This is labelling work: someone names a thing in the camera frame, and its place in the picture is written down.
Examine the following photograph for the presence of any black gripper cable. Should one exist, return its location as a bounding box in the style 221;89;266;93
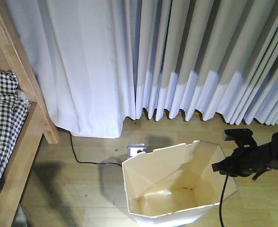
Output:
218;174;231;227

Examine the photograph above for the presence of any white trash bin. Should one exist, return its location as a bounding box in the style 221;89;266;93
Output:
122;140;237;227

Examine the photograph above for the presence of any wooden bed frame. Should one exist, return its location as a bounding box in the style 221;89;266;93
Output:
0;0;59;227

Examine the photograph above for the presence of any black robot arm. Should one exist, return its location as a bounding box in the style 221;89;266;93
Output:
212;129;278;181

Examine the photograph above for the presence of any black power cord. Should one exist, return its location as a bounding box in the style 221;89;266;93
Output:
69;130;122;166

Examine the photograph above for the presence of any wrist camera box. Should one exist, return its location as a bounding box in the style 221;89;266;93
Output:
222;129;257;148

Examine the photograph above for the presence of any grey round rug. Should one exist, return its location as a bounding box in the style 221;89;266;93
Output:
11;205;28;227

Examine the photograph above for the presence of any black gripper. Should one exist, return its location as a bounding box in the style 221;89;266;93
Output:
212;144;275;177

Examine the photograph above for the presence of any checkered bed sheet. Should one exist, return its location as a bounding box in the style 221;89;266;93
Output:
0;72;29;180

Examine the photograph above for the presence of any white curtain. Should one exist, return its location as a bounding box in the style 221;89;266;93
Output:
6;0;278;138

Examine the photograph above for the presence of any white floor socket box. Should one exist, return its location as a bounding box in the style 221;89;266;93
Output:
127;143;147;159

